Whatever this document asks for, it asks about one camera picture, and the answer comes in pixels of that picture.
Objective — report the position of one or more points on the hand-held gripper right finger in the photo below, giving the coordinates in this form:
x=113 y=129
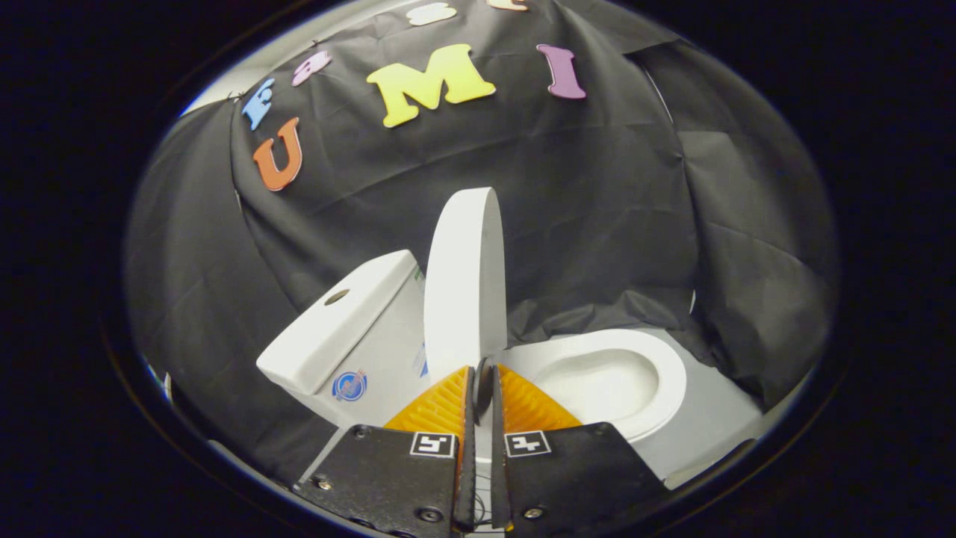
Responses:
x=498 y=478

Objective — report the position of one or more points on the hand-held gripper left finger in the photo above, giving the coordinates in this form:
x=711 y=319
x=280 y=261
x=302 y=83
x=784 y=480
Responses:
x=468 y=463

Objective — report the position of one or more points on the white toilet lid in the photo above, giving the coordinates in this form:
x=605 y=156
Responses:
x=463 y=284

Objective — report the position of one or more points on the white toilet tank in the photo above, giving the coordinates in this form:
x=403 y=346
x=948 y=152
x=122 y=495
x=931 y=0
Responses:
x=373 y=359

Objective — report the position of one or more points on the black backdrop cloth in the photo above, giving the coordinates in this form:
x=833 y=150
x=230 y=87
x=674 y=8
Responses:
x=582 y=187

